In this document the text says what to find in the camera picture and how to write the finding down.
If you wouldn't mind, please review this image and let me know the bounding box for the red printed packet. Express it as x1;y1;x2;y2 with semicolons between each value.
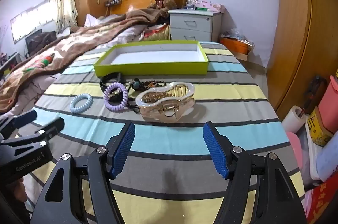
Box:
306;182;338;224

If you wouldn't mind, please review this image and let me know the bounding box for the brown printed blanket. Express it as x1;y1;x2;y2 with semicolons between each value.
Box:
0;8;169;115

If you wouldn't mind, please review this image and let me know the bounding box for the red patterned pillow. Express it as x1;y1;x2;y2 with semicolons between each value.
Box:
141;24;171;41

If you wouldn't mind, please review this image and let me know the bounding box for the dotted curtain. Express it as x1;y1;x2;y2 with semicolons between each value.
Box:
51;0;78;34

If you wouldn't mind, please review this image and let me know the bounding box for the orange storage box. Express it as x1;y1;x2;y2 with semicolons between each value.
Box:
220;36;250;55

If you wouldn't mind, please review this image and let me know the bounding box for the person's left hand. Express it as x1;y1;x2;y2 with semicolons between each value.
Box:
12;177;28;204

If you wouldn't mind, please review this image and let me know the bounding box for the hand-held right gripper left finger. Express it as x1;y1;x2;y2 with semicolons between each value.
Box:
30;122;136;224

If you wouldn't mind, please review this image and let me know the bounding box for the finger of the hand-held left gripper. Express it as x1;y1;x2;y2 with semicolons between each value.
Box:
0;109;38;138
5;117;65;152

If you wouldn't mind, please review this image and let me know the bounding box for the white paper roll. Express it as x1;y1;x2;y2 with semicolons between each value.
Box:
281;106;309;133

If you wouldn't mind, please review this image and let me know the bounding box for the pale quilt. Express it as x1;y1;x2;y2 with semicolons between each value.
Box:
84;14;148;43

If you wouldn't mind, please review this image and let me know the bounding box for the large wooden wardrobe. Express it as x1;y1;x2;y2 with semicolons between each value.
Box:
267;0;338;121

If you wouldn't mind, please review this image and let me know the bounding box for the window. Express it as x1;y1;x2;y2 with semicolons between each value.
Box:
11;0;56;43

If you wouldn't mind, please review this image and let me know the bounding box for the pink plastic container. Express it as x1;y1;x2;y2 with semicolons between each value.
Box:
318;75;338;135

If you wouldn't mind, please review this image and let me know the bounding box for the green cardboard box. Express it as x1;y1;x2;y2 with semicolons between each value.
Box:
93;40;210;77

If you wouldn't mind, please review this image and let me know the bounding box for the yellow box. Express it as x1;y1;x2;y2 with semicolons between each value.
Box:
308;108;334;146

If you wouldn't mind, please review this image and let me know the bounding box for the blue spiral hair tie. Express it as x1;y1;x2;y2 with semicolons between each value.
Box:
70;93;93;113

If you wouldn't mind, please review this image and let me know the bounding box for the wooden headboard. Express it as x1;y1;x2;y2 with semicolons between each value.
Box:
109;0;186;16

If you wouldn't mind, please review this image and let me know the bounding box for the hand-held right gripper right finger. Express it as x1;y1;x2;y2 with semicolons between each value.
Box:
203;121;308;224

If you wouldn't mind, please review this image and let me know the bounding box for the purple spiral hair tie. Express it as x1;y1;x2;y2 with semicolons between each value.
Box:
104;83;129;111

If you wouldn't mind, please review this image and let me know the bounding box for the clear hair claw clip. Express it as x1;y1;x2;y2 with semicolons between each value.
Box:
135;82;196;123

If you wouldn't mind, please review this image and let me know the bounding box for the grey drawer nightstand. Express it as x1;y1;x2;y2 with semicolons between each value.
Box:
168;9;223;42

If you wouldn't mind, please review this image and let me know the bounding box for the black wrist band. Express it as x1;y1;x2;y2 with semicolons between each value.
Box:
100;72;125;94

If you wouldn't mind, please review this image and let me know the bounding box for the dark beaded cord bracelet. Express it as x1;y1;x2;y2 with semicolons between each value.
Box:
125;78;167;114

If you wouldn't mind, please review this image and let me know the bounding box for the pink flowered box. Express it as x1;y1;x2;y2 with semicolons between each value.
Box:
194;0;225;13

